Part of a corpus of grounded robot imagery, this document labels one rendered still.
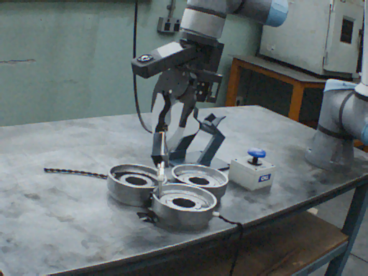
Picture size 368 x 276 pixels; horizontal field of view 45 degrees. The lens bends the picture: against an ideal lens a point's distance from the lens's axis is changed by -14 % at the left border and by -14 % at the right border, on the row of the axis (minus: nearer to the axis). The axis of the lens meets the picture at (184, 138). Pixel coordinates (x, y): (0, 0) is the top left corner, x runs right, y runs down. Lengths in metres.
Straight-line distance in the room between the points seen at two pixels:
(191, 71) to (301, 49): 2.33
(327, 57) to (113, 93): 1.33
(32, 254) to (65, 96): 1.98
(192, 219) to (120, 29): 2.00
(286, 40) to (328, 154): 2.04
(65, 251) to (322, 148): 0.77
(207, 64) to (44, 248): 0.44
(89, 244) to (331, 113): 0.74
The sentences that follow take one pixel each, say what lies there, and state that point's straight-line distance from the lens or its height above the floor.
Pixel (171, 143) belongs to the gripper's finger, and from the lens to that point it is 0.87.
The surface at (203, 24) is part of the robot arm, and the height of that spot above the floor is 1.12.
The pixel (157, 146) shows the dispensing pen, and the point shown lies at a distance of 0.86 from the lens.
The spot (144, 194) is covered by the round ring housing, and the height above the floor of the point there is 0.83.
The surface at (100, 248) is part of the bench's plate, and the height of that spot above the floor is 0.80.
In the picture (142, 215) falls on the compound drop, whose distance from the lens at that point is 0.82.
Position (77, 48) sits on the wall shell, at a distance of 2.57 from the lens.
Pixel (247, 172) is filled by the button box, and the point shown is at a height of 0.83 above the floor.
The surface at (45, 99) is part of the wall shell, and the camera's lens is 2.55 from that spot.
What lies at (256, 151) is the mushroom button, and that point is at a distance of 1.01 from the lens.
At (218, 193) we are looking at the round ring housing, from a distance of 0.90.
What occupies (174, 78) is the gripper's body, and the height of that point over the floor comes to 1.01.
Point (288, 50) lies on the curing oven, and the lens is 3.21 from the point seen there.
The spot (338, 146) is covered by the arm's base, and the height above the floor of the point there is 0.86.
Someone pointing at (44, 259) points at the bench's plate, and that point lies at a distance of 0.67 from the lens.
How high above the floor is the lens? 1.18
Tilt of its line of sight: 17 degrees down
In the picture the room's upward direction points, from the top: 10 degrees clockwise
